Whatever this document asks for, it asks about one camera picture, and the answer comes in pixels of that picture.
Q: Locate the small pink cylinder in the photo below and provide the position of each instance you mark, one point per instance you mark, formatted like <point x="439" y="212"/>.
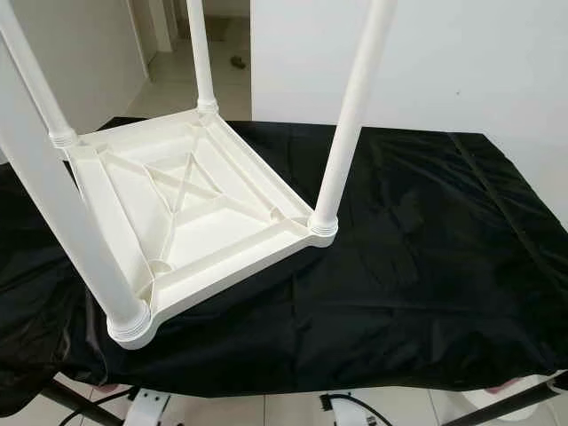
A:
<point x="510" y="383"/>

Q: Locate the white floor power strip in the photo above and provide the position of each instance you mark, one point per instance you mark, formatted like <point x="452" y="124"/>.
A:
<point x="146" y="413"/>

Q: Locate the black table cloth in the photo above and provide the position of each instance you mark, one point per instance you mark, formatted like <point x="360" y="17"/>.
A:
<point x="453" y="266"/>

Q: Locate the small dark floor object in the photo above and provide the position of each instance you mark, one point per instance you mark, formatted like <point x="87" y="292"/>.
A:
<point x="238" y="62"/>

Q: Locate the black table leg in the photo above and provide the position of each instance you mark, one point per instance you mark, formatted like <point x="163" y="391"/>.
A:
<point x="510" y="401"/>
<point x="80" y="404"/>

